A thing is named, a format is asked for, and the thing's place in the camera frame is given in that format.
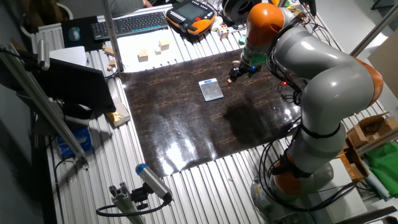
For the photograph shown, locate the white paper pad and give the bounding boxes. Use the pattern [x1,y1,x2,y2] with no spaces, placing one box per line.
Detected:
[49,45,88,67]

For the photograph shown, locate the green cloth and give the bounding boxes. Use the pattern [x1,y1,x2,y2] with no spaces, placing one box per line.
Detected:
[364,141,398,198]

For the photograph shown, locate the black wrist cable bundle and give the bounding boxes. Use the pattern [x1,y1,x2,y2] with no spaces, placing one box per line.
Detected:
[266,17,305,106]

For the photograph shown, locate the dark marble pattern mat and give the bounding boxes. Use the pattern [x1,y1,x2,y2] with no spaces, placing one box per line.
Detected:
[119,48,307,178]

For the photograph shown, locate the brown cardboard piece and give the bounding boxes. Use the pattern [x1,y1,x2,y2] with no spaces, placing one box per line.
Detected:
[336,139,365,183]

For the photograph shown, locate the white chair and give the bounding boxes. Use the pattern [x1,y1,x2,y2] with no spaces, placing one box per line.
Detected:
[19,2,74,47]

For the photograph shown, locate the black laptop screen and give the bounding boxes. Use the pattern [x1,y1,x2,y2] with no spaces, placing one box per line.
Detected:
[32,57,117,114]

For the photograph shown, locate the long aluminium profile beam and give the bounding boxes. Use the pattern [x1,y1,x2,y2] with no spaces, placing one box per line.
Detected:
[0,42,90,169]

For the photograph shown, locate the white round object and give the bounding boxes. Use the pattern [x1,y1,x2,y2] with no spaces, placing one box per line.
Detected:
[211,16,224,32]

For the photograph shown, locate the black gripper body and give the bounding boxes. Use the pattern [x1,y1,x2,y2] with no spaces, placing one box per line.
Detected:
[234,61,261,78]

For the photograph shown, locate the black base cable bundle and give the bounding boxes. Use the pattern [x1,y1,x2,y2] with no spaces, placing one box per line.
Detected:
[257,123,359,213]

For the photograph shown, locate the person in grey shirt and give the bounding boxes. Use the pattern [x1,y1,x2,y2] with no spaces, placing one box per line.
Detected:
[108,0,146,17]

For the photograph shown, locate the blue tissue pack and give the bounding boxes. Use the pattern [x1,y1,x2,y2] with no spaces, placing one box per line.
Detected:
[55,128,93,158]

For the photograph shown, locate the black computer keyboard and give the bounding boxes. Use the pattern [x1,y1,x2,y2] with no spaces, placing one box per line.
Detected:
[90,11,169,41]

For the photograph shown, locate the black mouse pad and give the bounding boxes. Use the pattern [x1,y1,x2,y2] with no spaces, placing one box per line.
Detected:
[60,15,105,52]

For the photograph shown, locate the short aluminium profile stub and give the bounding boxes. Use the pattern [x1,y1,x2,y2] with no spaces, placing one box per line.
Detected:
[108,182,147,224]

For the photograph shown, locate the silver digital pocket scale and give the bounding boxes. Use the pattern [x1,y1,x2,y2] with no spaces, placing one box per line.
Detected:
[198,78,224,102]

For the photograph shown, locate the flat cardboard panel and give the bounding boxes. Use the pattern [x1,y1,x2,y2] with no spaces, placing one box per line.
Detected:
[367,30,398,91]

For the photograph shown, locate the white box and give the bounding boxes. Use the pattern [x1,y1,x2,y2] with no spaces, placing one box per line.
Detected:
[313,157,368,223]

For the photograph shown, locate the small open box gold contents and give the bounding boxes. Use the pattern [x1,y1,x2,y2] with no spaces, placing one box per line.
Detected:
[106,96,132,128]

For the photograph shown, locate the grey computer mouse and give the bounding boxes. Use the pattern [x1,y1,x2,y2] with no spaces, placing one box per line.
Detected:
[68,26,81,42]

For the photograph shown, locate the open cardboard box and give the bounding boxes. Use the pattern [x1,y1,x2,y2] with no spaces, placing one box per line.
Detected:
[346,112,398,149]

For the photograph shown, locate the black filament spool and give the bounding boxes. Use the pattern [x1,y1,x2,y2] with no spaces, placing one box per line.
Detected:
[221,0,262,24]

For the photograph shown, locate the black camera cable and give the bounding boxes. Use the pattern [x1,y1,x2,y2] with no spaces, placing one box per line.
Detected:
[95,198,171,218]

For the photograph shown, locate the silver camera with blue cap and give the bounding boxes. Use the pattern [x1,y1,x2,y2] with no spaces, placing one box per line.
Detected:
[135,163,174,202]

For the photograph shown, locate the aluminium profile post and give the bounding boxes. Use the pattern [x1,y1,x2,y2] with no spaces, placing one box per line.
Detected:
[102,0,125,73]

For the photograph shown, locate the white paper sheet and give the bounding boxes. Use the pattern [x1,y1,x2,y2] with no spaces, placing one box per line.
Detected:
[116,29,200,73]

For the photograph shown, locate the Rubik's cube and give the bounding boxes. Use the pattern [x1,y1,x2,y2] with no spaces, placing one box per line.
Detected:
[217,24,231,40]

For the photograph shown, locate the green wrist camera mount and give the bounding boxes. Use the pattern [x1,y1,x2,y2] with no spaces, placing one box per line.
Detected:
[242,45,269,67]

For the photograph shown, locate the orange and black teach pendant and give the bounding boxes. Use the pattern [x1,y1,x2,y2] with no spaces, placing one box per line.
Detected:
[165,0,217,35]

